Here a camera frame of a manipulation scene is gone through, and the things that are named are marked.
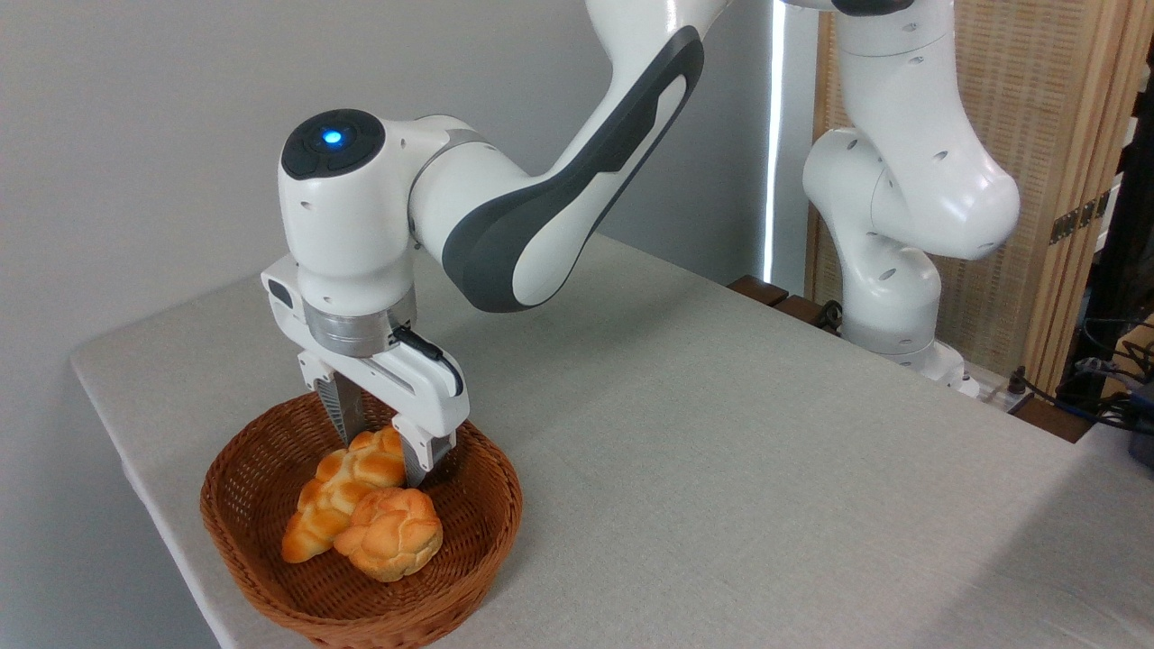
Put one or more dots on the brown wooden board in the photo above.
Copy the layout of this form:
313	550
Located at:
1050	419

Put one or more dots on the long braided bread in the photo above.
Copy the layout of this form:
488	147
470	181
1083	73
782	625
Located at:
347	482

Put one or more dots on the dark brown wooden block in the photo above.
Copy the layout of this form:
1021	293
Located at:
802	311
759	289

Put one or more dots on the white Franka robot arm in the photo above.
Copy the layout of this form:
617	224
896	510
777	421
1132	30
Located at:
541	225

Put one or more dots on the dark grey box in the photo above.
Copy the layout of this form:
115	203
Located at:
1143	433

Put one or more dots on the metal screen hinge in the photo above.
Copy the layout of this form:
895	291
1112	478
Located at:
1079	217

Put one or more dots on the black stand post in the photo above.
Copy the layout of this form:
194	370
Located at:
1118	270

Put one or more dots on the brown wicker basket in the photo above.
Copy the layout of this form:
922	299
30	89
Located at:
270	514

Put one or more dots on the round knotted bread roll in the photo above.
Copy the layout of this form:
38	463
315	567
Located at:
392	536

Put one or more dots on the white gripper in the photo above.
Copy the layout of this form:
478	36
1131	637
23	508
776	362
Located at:
419	388

